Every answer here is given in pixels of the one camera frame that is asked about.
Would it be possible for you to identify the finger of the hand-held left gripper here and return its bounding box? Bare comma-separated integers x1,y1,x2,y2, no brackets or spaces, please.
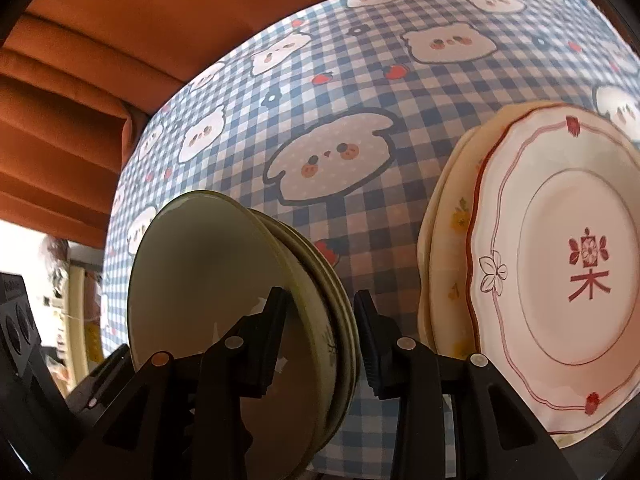
65,343,133,413

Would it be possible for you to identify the blue checkered printed tablecloth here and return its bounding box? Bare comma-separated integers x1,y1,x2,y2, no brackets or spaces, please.
100,0,640,476

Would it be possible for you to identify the medium yellow floral plate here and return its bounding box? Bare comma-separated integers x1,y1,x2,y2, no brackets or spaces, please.
429,105,640,453

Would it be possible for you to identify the small red patterned plate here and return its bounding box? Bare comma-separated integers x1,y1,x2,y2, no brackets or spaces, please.
467,101,640,436

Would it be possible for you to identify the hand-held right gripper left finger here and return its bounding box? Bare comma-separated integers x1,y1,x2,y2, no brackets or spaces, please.
62,286,291,480

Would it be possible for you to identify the large yellow floral plate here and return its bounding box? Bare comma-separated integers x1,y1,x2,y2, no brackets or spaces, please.
416,127,481,356

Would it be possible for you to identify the cluttered wooden shelf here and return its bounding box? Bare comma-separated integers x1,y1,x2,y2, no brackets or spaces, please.
42,235,108,391

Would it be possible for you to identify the orange curtain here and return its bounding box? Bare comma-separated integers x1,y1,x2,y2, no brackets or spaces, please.
0,0,466,248

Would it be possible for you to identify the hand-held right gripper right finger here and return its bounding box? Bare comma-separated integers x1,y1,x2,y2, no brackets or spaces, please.
352,289,563,480

